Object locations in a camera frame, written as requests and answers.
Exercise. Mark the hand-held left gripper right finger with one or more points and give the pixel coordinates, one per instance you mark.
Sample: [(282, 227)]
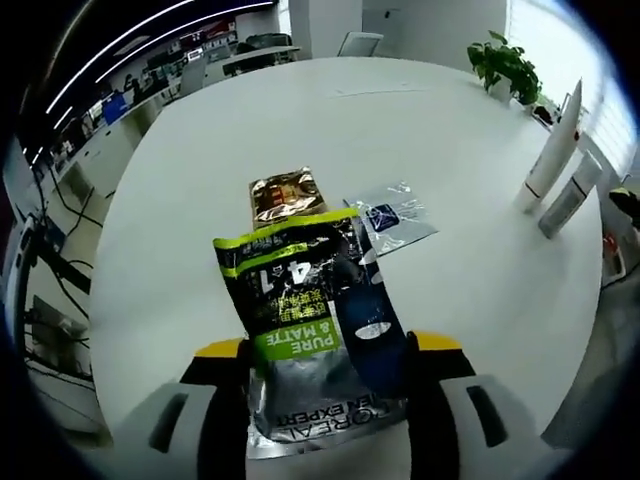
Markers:
[(465, 415)]

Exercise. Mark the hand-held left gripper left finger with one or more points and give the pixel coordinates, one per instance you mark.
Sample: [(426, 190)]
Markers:
[(200, 425)]

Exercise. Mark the small white red-label bottle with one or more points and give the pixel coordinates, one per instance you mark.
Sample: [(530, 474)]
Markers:
[(565, 210)]

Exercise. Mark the white skincare tube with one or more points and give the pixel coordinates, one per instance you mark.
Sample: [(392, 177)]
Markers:
[(550, 150)]

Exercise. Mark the dark blue skincare sachet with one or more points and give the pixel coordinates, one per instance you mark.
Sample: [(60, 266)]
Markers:
[(370, 310)]

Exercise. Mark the green black skincare sachet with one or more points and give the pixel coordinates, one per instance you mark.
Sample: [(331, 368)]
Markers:
[(290, 310)]

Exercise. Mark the clear plastic packet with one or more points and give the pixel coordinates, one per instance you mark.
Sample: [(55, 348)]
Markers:
[(405, 220)]

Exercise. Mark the gold skincare sachet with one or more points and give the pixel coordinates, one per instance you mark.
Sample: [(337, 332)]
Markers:
[(285, 195)]

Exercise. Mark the red black bag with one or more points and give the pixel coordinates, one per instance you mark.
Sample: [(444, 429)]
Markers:
[(545, 114)]

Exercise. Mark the potted green plant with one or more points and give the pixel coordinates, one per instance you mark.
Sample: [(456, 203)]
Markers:
[(505, 65)]

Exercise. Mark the bright window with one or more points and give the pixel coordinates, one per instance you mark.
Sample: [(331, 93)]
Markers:
[(550, 30)]

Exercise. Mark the white office chair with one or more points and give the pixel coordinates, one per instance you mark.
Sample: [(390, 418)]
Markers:
[(360, 44)]

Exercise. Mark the blue screen panel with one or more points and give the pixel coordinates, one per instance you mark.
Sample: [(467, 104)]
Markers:
[(115, 107)]

